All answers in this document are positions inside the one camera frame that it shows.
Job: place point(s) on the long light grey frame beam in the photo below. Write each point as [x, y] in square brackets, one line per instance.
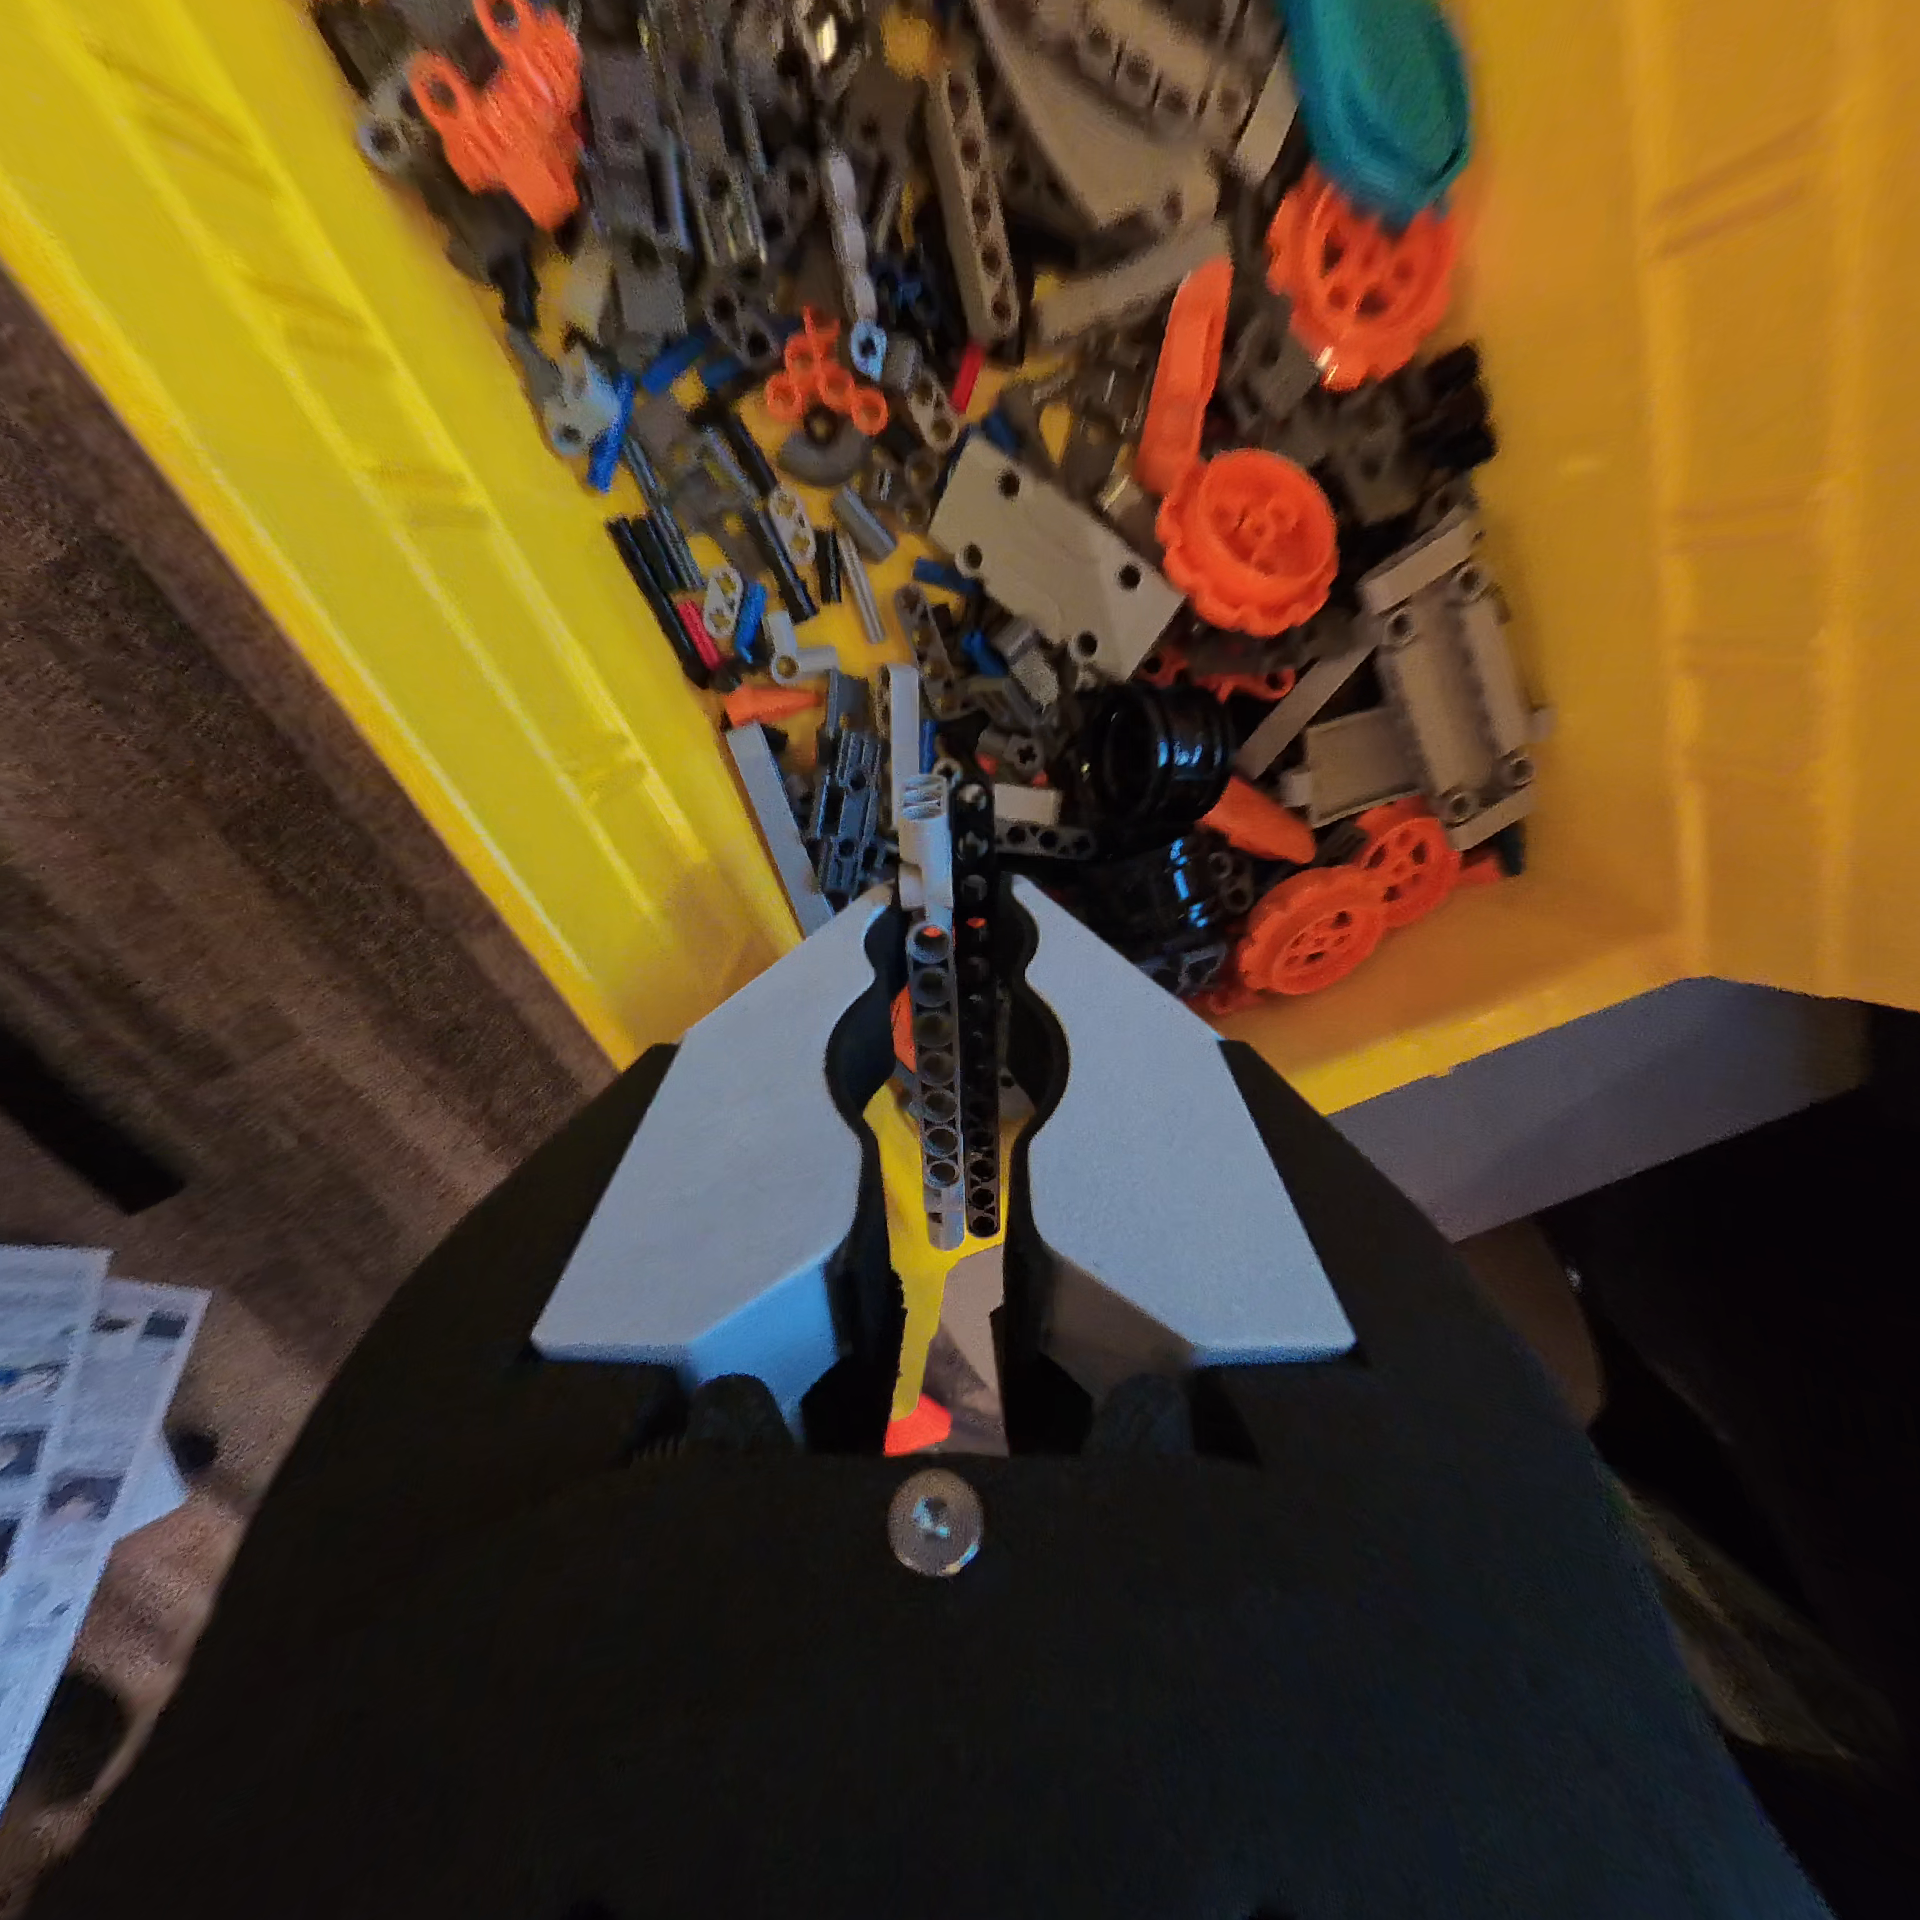
[1425, 705]

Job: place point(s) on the pile of building parts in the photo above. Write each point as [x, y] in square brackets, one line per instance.
[1050, 450]

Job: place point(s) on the small orange cross connector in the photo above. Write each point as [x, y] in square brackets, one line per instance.
[820, 383]

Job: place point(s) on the large orange toothed sprocket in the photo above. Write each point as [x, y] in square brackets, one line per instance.
[1358, 276]

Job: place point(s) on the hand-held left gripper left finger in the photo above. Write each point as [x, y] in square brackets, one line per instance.
[705, 1201]

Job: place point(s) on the teal plastic tool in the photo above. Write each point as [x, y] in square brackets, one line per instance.
[1380, 106]

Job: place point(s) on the orange curved holed liftarm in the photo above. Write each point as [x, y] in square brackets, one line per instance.
[1185, 375]

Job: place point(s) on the yellow plastic bin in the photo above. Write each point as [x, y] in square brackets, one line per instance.
[1681, 600]

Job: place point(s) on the light grey long holed beam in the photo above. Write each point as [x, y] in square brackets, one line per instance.
[933, 1079]

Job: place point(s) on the light grey rectangular plate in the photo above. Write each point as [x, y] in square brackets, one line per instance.
[1050, 556]

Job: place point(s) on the printed paper sheet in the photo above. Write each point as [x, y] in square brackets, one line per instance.
[76, 1425]

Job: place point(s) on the orange looped connector piece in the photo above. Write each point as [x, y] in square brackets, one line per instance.
[510, 119]

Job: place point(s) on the black long holed beam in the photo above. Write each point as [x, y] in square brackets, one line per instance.
[978, 1049]

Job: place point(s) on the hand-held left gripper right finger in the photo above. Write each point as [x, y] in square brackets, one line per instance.
[1185, 1201]

